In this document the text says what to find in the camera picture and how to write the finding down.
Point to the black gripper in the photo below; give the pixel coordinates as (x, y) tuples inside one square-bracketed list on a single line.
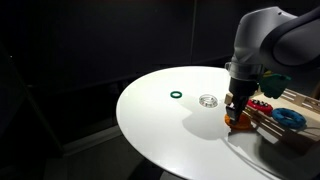
[(242, 87)]

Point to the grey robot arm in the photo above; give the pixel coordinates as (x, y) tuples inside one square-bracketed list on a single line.
[(266, 36)]

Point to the slatted wooden tray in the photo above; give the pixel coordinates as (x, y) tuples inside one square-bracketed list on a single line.
[(293, 136)]

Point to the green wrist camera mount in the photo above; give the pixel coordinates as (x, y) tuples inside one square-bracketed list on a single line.
[(274, 85)]

